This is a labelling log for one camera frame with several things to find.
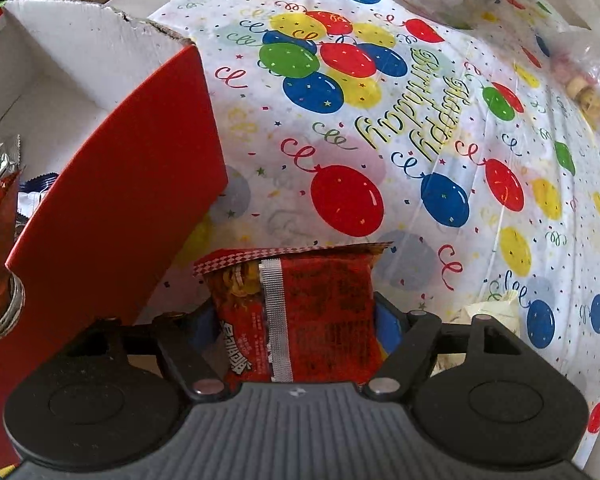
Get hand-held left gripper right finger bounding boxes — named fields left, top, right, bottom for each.
left=365, top=291, right=536, bottom=402

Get balloon printed tablecloth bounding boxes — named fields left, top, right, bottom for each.
left=145, top=0, right=600, bottom=466

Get red cardboard box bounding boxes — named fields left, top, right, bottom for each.
left=0, top=0, right=230, bottom=473

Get cream snack packet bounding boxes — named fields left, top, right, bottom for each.
left=432, top=290, right=523, bottom=376

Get clear plastic bag with rolls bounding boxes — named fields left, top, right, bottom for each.
left=500, top=0, right=600, bottom=131

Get small round yellow rolls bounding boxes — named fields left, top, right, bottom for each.
left=555, top=55, right=600, bottom=126

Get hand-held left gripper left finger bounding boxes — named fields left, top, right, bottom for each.
left=62, top=305, right=226, bottom=401

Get blue white snack packet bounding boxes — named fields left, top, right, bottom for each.
left=17, top=172, right=60, bottom=226

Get silver foil packet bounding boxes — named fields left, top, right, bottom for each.
left=0, top=135, right=23, bottom=181

